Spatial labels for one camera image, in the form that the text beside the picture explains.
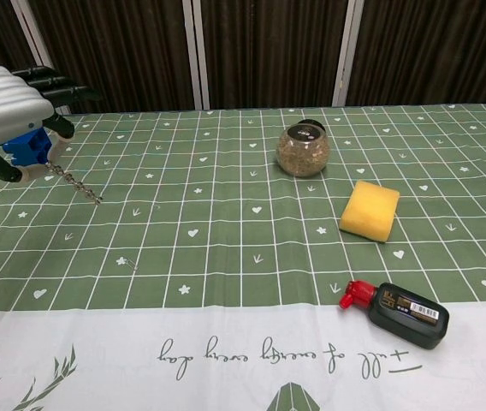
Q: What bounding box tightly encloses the silver metal chain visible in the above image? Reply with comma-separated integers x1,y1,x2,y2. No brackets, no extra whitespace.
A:
44,161,104,207

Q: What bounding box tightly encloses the blue toy building block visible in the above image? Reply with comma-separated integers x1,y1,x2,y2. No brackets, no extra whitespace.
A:
2,128,52,167

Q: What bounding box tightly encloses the dark brown pleated curtain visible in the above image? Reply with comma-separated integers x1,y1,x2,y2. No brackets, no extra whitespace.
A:
0,0,486,117

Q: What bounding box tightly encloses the green checked tablecloth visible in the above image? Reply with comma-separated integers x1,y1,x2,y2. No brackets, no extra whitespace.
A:
0,101,486,411

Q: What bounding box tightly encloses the round glass seasoning jar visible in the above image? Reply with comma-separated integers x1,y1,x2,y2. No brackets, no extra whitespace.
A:
276,119,330,177

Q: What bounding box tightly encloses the yellow sponge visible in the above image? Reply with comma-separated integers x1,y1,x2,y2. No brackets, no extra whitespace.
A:
339,180,401,245

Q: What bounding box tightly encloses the black ink bottle red cap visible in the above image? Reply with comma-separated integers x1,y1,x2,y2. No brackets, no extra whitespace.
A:
338,280,451,350

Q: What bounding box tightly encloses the white partition frame post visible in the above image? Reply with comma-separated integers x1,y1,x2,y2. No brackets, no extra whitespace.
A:
181,0,211,110
10,0,73,116
330,0,365,108

